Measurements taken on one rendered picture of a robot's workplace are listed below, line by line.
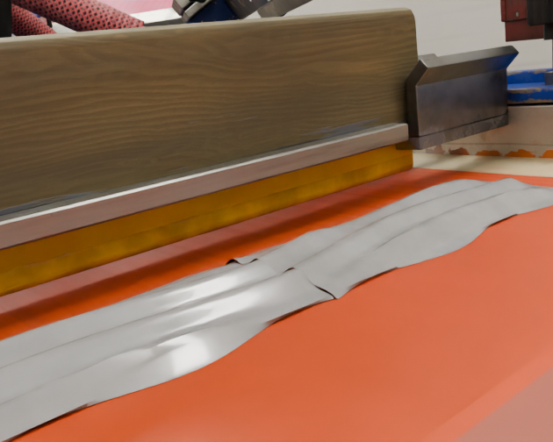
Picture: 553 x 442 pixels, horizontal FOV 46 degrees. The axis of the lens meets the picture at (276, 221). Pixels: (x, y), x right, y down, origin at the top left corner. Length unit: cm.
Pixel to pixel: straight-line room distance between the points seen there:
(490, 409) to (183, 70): 20
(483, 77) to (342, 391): 31
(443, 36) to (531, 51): 37
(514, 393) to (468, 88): 29
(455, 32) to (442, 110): 222
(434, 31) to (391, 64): 228
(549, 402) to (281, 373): 7
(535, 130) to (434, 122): 8
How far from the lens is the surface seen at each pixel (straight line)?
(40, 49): 27
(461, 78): 43
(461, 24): 261
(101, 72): 28
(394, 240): 27
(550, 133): 46
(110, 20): 96
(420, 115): 39
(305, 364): 19
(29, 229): 26
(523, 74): 51
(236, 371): 19
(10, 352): 22
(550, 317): 21
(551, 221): 31
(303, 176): 36
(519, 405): 17
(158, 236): 31
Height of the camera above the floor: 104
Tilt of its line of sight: 14 degrees down
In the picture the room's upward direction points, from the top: 7 degrees counter-clockwise
